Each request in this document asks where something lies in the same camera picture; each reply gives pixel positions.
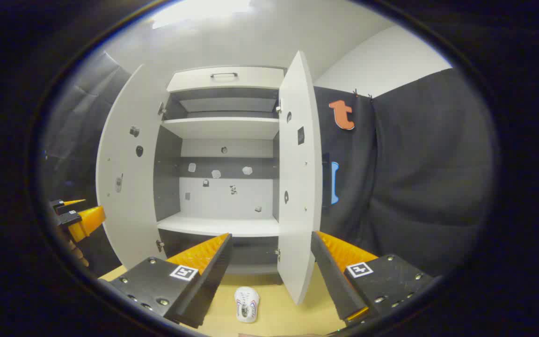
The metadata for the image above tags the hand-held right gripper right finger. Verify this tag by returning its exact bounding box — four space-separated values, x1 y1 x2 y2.
310 230 435 323

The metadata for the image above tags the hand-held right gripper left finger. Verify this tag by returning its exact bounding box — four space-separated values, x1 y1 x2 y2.
109 233 233 329

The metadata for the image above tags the white shoe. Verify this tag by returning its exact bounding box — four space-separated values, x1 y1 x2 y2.
234 286 261 323

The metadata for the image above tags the white cabinet door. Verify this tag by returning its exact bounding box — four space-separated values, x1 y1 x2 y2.
95 63 176 270
277 51 322 306

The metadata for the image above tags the white shoe cabinet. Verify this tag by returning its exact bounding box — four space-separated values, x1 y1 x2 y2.
95 51 322 306

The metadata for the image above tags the white cabinet shelf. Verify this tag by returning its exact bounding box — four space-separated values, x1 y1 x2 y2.
156 212 280 237
162 117 280 140

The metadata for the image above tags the white cabinet drawer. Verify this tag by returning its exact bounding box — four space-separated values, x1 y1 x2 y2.
167 66 285 92

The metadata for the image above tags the black backdrop cloth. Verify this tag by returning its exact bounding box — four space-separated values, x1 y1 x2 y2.
40 49 499 277

